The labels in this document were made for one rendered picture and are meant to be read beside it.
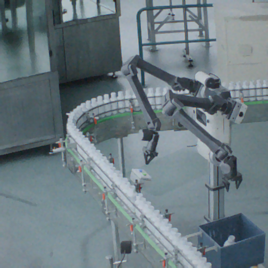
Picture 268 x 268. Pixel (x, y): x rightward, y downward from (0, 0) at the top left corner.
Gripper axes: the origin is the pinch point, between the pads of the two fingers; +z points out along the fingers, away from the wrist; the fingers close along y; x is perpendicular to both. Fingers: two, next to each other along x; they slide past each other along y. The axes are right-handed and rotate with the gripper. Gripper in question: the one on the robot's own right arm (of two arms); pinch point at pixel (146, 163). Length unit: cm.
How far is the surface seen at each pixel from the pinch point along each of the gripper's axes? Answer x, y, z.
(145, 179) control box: -0.5, 3.9, 9.1
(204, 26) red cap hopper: 339, -566, -33
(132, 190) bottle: -17.2, 23.6, 10.0
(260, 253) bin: 48, 81, 22
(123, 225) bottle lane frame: -13.5, 17.4, 35.9
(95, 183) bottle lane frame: -16.2, -30.7, 28.7
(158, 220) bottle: -18, 65, 11
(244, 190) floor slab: 179, -134, 60
